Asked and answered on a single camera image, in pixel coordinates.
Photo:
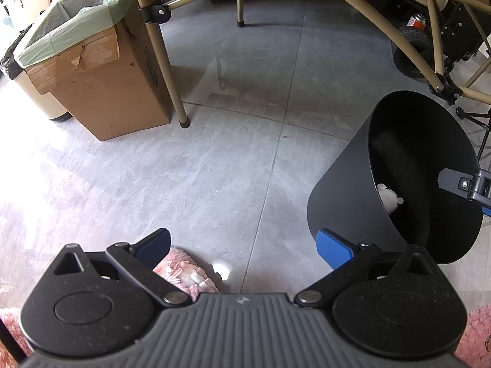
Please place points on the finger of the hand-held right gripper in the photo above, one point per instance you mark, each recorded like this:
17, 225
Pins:
487, 211
454, 181

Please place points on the black trash bin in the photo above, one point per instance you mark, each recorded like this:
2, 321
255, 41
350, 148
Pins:
345, 207

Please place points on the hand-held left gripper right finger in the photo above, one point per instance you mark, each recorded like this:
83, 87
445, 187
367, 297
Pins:
333, 247

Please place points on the cardboard box with green liner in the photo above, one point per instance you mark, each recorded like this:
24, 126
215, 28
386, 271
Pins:
115, 96

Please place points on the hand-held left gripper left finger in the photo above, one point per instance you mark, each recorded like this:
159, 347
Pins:
155, 243

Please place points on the white and yellow alpaca plush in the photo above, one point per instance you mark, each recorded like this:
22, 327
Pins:
388, 199

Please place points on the pink fluffy rug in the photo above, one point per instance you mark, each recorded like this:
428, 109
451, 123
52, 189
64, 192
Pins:
180, 268

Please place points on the olive folding table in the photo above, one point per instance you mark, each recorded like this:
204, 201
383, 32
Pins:
168, 69

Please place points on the white paper scrap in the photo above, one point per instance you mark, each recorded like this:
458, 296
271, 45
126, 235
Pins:
222, 270

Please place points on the beige bin with black bag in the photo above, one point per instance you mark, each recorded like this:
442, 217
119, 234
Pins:
42, 99

